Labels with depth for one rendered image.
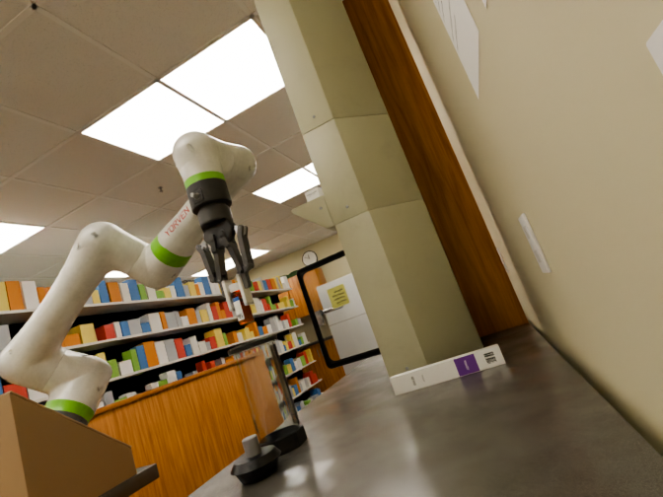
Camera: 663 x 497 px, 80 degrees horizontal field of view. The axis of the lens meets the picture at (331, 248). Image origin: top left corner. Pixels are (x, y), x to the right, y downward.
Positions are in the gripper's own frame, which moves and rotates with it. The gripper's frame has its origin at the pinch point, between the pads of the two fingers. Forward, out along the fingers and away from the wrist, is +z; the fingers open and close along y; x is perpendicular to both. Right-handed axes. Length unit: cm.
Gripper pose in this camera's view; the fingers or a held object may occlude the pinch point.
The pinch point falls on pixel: (238, 293)
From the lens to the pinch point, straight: 90.3
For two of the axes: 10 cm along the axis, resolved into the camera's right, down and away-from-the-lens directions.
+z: 3.2, 9.3, -1.9
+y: 8.8, -3.7, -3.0
